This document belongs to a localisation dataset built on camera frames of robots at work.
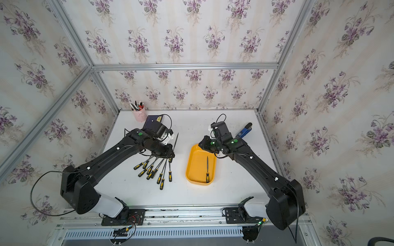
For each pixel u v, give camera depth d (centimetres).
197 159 91
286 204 39
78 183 40
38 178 52
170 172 88
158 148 66
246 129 104
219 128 60
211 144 67
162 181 84
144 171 88
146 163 91
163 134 66
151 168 89
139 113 106
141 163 91
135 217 72
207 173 87
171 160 76
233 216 73
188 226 72
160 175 87
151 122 114
